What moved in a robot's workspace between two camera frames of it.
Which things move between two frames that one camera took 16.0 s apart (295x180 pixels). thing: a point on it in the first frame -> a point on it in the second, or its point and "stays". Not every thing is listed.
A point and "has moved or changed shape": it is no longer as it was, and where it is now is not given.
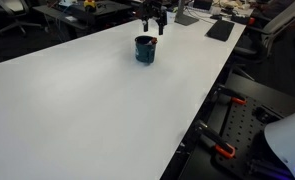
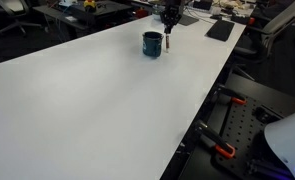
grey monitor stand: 181,18 stays
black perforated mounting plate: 244,128 stays
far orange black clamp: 235,97 stays
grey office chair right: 293,11 stays
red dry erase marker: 154,40 -> 167,39
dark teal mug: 145,54 has moved or changed shape
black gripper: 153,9 -> 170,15
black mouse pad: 220,30 stays
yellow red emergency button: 89,2 stays
